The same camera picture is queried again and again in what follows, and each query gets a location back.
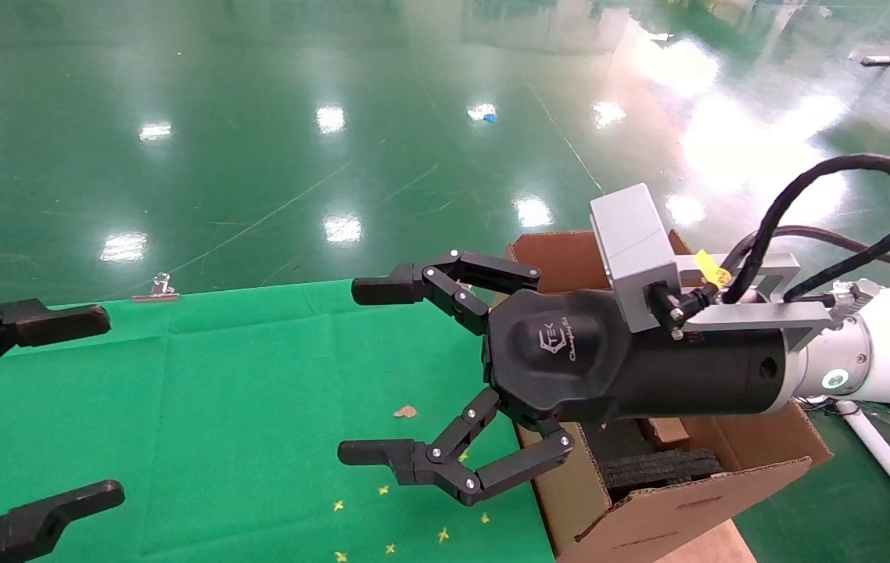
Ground green table cloth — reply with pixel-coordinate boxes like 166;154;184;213
0;280;558;563

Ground silver cable connector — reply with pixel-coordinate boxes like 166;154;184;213
827;279;881;323

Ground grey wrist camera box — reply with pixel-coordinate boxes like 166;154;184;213
590;184;686;335

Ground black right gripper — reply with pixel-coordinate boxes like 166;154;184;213
337;250;809;507

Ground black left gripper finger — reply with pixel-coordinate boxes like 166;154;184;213
0;479;126;563
0;296;112;400

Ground yellow cable tag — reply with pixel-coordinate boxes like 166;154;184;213
693;249;732;288

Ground flat cardboard sheet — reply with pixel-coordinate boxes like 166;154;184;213
651;520;760;563

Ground black foam block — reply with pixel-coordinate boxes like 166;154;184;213
597;448;727;495

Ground long smooth black cable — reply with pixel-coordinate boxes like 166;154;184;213
727;225;890;276

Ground small brown cardboard box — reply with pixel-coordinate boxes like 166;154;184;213
644;417;693;451

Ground grey metal camera bracket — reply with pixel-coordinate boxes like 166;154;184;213
673;252;834;342

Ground open brown cardboard carton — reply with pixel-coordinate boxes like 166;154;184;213
506;229;834;563

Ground silver binder clip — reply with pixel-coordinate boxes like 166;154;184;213
132;272;181;304

